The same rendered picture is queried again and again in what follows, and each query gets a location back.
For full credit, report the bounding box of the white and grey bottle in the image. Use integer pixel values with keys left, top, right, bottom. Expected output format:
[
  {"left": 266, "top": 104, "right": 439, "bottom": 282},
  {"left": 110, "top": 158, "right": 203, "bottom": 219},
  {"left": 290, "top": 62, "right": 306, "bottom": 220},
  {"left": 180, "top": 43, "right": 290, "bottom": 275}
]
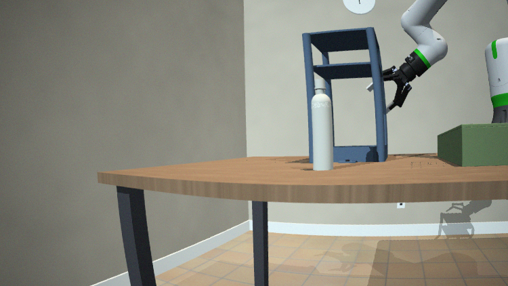
[{"left": 311, "top": 79, "right": 333, "bottom": 171}]

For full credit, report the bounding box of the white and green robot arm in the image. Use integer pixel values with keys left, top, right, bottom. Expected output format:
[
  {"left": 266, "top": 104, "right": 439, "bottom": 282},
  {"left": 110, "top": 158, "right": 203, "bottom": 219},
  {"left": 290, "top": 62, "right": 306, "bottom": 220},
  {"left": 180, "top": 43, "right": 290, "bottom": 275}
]
[{"left": 401, "top": 0, "right": 508, "bottom": 123}]

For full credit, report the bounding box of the blue shelving unit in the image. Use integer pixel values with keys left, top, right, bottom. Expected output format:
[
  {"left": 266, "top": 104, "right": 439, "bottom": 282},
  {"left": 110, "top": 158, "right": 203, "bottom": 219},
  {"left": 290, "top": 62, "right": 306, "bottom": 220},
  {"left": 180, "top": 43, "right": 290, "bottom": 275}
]
[{"left": 302, "top": 27, "right": 388, "bottom": 163}]

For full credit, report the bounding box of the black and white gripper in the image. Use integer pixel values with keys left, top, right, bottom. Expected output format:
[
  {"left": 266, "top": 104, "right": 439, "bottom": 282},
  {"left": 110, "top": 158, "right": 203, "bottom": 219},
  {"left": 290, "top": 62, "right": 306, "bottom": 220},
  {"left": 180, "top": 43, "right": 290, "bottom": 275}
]
[{"left": 383, "top": 63, "right": 416, "bottom": 114}]

